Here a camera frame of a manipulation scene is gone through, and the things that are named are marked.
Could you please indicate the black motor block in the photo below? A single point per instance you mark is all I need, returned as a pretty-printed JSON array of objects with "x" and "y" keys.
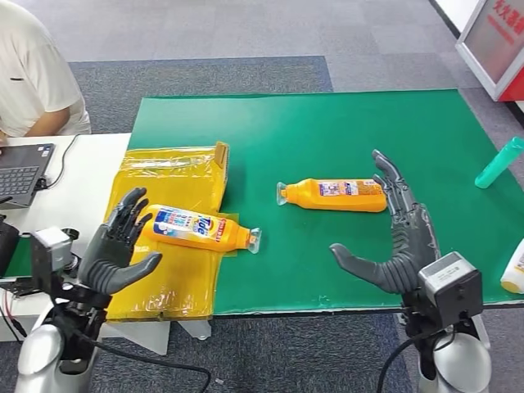
[{"x": 8, "y": 244}]

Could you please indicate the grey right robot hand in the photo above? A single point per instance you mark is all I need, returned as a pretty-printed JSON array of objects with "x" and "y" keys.
[{"x": 409, "y": 244}]

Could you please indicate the teal plastic bottle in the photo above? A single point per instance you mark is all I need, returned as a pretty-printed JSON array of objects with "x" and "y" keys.
[{"x": 497, "y": 165}]

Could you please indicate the orange detergent bottle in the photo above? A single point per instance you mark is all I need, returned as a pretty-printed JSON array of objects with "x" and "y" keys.
[
  {"x": 188, "y": 228},
  {"x": 331, "y": 195}
]

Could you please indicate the green table mat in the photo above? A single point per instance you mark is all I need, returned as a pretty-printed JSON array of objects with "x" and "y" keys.
[{"x": 286, "y": 135}]

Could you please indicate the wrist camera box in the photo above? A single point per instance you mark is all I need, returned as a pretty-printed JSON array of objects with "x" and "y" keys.
[
  {"x": 49, "y": 255},
  {"x": 450, "y": 287}
]

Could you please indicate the person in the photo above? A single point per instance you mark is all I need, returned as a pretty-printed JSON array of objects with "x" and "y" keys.
[{"x": 29, "y": 76}]

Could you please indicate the red and white sign stand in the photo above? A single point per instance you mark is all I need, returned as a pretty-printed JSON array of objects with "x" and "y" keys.
[{"x": 491, "y": 43}]

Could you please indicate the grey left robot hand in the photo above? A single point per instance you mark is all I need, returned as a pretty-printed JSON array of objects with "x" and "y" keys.
[{"x": 106, "y": 260}]

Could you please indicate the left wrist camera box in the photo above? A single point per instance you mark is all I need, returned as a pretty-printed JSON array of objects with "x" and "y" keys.
[{"x": 49, "y": 255}]

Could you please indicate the small green belt conveyor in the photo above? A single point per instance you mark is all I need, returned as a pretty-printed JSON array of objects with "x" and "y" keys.
[{"x": 16, "y": 260}]

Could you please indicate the white and yellow bottle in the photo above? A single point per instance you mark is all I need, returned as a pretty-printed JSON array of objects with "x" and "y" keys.
[{"x": 515, "y": 271}]

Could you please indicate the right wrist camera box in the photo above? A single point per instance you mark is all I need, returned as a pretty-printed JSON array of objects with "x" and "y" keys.
[{"x": 450, "y": 287}]

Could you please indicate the yellow plastic wrapped box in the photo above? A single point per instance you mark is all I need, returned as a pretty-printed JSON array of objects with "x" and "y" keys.
[{"x": 180, "y": 179}]

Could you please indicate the dark grey laptop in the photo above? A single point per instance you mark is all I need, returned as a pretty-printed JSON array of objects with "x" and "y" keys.
[{"x": 18, "y": 173}]

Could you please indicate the white table bracket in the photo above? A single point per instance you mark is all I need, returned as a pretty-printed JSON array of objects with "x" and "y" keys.
[
  {"x": 196, "y": 328},
  {"x": 143, "y": 336}
]

